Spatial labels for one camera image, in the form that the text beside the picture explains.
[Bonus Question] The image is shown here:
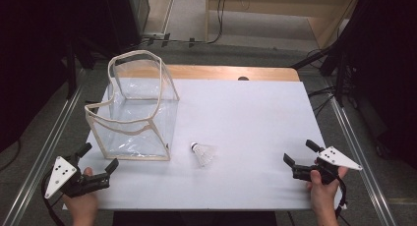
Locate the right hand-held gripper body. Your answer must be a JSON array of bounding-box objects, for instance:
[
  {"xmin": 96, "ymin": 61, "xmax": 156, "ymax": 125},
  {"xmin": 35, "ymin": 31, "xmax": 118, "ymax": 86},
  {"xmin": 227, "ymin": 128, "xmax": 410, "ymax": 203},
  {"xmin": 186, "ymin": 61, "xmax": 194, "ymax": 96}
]
[{"xmin": 290, "ymin": 145, "xmax": 364, "ymax": 186}]

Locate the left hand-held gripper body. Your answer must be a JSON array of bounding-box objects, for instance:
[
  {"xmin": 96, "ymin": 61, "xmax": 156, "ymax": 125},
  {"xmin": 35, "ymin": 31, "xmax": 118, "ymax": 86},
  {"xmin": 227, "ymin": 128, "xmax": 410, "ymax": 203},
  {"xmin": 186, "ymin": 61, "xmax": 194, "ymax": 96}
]
[{"xmin": 43, "ymin": 153, "xmax": 111, "ymax": 199}]

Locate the clear bag with beige trim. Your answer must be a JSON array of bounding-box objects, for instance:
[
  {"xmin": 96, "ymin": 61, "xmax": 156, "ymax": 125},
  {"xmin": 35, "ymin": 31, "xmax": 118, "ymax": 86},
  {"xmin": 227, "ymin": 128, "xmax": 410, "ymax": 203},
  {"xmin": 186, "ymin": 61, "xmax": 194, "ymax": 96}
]
[{"xmin": 84, "ymin": 49, "xmax": 181, "ymax": 162}]

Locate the white shuttlecock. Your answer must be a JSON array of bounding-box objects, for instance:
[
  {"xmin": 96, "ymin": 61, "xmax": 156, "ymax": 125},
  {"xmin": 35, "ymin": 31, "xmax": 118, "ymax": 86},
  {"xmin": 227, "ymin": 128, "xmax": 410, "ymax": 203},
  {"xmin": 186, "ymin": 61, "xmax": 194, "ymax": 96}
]
[{"xmin": 190, "ymin": 141, "xmax": 217, "ymax": 167}]

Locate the person's right hand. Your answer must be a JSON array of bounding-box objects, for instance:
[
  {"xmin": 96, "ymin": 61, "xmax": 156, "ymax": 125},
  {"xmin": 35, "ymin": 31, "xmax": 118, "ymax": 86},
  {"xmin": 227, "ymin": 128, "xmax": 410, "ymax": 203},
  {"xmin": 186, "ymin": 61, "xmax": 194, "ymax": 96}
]
[{"xmin": 306, "ymin": 166, "xmax": 348, "ymax": 214}]

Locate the person's left hand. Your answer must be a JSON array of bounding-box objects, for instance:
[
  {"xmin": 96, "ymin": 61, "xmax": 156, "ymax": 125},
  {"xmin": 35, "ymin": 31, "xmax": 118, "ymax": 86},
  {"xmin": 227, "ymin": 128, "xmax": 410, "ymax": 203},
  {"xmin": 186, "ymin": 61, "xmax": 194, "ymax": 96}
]
[{"xmin": 62, "ymin": 166, "xmax": 100, "ymax": 226}]

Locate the white table board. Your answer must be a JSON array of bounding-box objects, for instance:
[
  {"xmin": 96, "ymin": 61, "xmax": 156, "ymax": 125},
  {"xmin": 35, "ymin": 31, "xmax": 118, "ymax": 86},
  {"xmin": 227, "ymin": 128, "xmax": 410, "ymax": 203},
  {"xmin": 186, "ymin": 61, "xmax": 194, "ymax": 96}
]
[{"xmin": 62, "ymin": 78, "xmax": 344, "ymax": 211}]

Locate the black stand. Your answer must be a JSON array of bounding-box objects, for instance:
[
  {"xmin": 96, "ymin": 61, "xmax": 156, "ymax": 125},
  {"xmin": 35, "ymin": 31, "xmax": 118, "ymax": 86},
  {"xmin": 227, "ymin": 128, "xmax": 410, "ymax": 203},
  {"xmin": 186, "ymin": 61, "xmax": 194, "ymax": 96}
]
[{"xmin": 63, "ymin": 38, "xmax": 80, "ymax": 101}]

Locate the person's dark lap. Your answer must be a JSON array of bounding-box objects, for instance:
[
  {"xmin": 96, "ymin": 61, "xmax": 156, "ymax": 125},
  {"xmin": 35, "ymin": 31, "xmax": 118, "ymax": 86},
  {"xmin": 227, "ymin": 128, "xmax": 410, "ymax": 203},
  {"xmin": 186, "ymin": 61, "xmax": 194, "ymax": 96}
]
[{"xmin": 112, "ymin": 210, "xmax": 278, "ymax": 226}]

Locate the dark curtain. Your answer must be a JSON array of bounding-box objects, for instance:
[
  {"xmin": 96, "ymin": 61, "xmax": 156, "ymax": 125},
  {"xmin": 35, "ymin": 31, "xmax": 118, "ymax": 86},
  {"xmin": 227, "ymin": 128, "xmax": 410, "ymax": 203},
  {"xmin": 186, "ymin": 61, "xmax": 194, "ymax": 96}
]
[
  {"xmin": 319, "ymin": 0, "xmax": 417, "ymax": 170},
  {"xmin": 0, "ymin": 0, "xmax": 109, "ymax": 153}
]

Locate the wooden table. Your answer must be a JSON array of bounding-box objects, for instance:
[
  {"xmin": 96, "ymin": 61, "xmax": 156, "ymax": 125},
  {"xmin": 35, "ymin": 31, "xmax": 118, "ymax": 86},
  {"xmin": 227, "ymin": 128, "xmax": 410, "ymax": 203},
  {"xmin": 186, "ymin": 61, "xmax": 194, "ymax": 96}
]
[{"xmin": 112, "ymin": 64, "xmax": 301, "ymax": 83}]

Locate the light wooden shelf unit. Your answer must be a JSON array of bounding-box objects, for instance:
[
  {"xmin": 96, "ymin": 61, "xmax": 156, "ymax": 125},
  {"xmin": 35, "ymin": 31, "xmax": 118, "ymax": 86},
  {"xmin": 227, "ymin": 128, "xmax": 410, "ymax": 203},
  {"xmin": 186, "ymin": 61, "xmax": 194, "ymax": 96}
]
[{"xmin": 205, "ymin": 0, "xmax": 363, "ymax": 50}]

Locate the dark cabinet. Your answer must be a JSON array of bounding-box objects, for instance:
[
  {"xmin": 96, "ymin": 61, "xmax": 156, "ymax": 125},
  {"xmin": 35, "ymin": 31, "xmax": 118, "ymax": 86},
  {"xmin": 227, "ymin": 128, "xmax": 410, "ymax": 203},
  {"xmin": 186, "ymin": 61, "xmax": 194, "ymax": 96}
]
[{"xmin": 104, "ymin": 0, "xmax": 151, "ymax": 48}]

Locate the aluminium floor rail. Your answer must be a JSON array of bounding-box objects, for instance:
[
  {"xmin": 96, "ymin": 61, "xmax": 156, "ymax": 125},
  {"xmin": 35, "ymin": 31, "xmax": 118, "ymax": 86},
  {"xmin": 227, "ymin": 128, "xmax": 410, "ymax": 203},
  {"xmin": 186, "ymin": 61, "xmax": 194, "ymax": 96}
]
[
  {"xmin": 0, "ymin": 83, "xmax": 85, "ymax": 226},
  {"xmin": 328, "ymin": 96, "xmax": 399, "ymax": 226}
]

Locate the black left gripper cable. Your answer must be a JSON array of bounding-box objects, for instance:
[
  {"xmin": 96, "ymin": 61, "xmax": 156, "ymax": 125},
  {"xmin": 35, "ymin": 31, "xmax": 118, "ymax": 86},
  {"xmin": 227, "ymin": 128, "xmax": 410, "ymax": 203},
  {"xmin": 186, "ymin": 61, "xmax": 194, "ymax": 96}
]
[{"xmin": 40, "ymin": 173, "xmax": 67, "ymax": 226}]

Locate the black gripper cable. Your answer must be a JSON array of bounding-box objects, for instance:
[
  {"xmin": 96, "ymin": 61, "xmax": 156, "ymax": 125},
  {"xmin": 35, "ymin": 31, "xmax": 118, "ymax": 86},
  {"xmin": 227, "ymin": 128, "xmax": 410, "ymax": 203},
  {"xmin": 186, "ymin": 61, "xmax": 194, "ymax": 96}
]
[
  {"xmin": 333, "ymin": 173, "xmax": 348, "ymax": 220},
  {"xmin": 40, "ymin": 173, "xmax": 67, "ymax": 226}
]

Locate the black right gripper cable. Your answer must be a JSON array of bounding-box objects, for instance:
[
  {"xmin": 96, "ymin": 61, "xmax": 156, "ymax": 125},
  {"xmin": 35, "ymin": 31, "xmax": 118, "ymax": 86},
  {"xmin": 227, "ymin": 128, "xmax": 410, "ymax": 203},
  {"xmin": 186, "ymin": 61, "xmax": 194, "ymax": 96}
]
[{"xmin": 333, "ymin": 173, "xmax": 348, "ymax": 220}]

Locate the black cables bundle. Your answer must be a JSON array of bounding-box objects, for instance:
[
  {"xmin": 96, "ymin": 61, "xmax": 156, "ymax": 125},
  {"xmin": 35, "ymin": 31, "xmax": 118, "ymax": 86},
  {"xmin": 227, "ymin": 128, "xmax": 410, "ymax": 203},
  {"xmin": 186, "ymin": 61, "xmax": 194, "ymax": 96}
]
[{"xmin": 306, "ymin": 48, "xmax": 353, "ymax": 119}]

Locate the black floor cable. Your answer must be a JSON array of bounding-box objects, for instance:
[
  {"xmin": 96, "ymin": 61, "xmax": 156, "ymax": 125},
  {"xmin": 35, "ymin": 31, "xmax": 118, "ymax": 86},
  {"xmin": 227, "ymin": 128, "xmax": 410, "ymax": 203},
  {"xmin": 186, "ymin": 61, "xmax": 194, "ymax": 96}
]
[{"xmin": 141, "ymin": 0, "xmax": 229, "ymax": 47}]

